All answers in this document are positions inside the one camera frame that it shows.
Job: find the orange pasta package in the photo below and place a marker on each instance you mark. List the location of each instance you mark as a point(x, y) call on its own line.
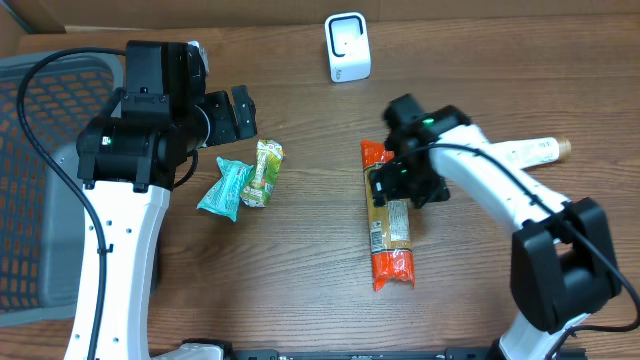
point(389, 232)

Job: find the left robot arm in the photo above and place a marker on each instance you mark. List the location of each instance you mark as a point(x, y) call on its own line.
point(127, 166)

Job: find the grey plastic mesh basket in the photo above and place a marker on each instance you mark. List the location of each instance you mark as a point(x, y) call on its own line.
point(42, 222)

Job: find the white barcode scanner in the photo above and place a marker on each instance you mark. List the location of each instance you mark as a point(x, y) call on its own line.
point(348, 47)

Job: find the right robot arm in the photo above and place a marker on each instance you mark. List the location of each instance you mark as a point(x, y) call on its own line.
point(563, 264)

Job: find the white tube gold cap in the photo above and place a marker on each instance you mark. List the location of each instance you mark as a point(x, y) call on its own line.
point(533, 152)

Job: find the green snack pouch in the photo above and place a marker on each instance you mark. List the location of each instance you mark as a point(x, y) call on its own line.
point(263, 177)

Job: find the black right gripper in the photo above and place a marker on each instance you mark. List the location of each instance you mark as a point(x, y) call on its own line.
point(393, 176)

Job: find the teal snack packet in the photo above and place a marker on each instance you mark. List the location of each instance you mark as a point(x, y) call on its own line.
point(223, 197)

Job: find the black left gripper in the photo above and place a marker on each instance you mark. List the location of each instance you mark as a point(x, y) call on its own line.
point(226, 129)

